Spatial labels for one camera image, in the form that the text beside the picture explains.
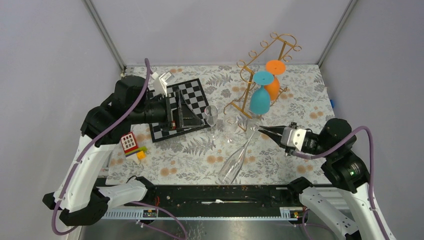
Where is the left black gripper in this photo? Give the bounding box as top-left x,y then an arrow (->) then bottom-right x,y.
130,89 -> 205,131

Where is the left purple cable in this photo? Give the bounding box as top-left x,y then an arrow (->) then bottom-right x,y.
51,58 -> 154,237

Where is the orange wine glass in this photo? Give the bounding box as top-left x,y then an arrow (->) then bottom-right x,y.
264,59 -> 286,101

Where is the tall clear flute glass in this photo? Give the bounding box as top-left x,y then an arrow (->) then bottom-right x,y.
204,105 -> 219,141

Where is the colourful toy block house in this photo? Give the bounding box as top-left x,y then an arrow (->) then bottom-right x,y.
120,131 -> 147,165

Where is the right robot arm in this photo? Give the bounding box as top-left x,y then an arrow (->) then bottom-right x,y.
257,118 -> 395,240

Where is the gold wire glass rack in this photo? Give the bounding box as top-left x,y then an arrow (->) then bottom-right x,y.
223,32 -> 302,119

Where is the black white chessboard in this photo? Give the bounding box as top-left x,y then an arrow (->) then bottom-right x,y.
149,78 -> 209,143

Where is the floral table mat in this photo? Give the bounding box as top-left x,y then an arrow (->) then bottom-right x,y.
106,64 -> 334,185

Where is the short clear glass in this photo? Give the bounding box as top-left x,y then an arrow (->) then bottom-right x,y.
222,114 -> 238,144

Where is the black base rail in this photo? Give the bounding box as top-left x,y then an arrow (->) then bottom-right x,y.
109,183 -> 319,220

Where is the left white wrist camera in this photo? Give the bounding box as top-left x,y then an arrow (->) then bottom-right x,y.
150,71 -> 174,97

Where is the teal wine glass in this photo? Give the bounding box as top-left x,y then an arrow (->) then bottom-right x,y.
249,71 -> 274,115

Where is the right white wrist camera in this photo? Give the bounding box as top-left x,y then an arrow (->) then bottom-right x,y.
281,126 -> 307,151

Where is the round clear wine glass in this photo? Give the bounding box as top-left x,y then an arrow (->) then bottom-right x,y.
245,118 -> 263,138

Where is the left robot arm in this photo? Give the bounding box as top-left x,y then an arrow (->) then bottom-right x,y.
42,75 -> 208,227

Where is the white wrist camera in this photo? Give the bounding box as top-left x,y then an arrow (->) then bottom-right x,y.
281,126 -> 307,151
150,71 -> 174,97

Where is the clear champagne flute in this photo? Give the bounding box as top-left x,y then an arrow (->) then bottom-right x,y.
216,126 -> 259,185

